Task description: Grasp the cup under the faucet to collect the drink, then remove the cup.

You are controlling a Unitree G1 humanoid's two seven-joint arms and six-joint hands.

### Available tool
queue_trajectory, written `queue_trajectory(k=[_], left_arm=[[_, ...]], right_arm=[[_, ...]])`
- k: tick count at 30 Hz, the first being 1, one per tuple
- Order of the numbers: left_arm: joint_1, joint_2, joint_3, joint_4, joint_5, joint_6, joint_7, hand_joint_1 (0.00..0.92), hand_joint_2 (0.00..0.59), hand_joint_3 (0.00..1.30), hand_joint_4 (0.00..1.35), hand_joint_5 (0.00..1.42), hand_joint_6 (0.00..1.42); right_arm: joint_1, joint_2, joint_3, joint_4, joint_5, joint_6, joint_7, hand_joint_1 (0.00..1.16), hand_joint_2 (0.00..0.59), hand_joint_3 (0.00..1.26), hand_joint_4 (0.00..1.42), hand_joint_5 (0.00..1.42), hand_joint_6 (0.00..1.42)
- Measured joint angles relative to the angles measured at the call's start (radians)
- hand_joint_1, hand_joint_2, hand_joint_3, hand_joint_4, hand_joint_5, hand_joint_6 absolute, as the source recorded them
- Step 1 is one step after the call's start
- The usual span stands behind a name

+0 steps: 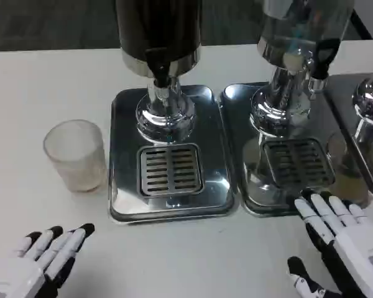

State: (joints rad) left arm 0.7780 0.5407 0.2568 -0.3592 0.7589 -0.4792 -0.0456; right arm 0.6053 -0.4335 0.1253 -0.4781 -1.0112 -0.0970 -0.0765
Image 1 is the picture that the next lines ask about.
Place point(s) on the dark drink dispenser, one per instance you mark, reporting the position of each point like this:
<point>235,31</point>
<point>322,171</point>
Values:
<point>158,25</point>

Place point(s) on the steel drip tray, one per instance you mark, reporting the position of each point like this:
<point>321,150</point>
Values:
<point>236,124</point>
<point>211,155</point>
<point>338,93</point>

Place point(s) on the chrome dispenser base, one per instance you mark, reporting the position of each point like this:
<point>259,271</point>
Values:
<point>371,99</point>

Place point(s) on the black frame bar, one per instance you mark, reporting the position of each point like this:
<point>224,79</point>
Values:
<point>362,21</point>

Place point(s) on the clear ribbed glass cup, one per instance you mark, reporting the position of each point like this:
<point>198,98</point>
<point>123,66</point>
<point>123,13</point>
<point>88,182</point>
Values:
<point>74,155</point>

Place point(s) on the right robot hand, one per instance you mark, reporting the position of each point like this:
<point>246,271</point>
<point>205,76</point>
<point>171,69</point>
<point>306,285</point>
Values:
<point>357,248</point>

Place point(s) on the black dispenser tap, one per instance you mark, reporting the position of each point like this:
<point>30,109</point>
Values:
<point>157,66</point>
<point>318,73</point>

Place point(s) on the clear drink dispenser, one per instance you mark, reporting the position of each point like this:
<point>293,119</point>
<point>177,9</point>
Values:
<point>298,31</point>

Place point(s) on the steel drip grid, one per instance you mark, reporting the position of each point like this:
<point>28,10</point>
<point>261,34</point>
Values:
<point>298,161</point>
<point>171,169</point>

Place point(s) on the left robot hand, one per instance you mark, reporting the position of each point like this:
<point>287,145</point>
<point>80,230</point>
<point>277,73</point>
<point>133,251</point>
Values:
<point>31,273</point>

